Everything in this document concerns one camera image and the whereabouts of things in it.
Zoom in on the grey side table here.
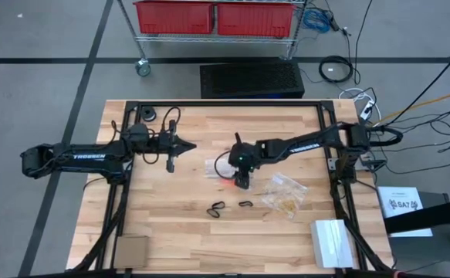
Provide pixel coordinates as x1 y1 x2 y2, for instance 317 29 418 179
378 190 450 278

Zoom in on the white power strip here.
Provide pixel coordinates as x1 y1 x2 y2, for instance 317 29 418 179
359 99 377 121

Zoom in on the blue cable coil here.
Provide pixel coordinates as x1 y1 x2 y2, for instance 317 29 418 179
302 7 332 34

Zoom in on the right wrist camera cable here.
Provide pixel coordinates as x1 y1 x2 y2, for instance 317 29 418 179
213 149 237 181

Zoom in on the black metal table frame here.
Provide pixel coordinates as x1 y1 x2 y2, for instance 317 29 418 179
65 99 394 272

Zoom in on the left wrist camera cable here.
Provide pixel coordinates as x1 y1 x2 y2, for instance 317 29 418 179
161 107 182 132

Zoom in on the black cable coil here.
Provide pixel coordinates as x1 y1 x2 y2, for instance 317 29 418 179
318 54 354 84

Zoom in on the tape roll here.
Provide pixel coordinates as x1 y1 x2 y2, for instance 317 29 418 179
139 105 157 124

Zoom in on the long thin black cable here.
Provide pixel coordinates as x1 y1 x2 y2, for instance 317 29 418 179
353 0 374 86

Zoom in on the black power brick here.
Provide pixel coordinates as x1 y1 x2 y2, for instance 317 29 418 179
326 9 342 32

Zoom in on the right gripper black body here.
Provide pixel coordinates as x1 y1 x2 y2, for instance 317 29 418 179
227 132 259 175

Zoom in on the straight thick black cable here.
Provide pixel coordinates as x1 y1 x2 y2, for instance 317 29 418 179
384 48 450 127

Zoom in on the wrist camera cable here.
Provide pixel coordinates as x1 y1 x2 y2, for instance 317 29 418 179
161 107 182 132
213 149 237 181

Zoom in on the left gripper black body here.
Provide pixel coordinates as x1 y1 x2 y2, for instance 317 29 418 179
158 133 183 174

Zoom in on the white cable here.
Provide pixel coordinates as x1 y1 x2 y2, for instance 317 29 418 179
339 87 382 122

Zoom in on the white paper sheet SA7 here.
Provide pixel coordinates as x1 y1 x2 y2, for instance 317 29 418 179
377 185 434 238

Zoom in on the black perforated floor mat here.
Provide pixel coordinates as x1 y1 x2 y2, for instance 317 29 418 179
199 60 306 100

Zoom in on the yellow cable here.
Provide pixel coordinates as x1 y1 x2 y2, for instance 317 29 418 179
362 87 450 129

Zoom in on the black metal beam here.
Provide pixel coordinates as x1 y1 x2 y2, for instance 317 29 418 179
382 195 450 236

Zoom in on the metal wire shelf cart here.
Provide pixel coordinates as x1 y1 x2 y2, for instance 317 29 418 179
116 0 309 77

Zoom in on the white box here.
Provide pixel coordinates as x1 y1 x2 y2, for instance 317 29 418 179
310 219 356 270

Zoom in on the brown cardboard piece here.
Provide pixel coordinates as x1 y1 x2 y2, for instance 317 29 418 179
113 235 151 270

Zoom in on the thick black cable conduit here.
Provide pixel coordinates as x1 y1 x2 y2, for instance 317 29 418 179
367 125 404 148

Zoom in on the red plastic bin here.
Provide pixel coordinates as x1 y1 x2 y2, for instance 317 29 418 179
133 0 215 36
216 2 296 39

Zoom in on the yellow rubber band bundle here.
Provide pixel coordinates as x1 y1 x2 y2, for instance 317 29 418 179
274 196 299 215

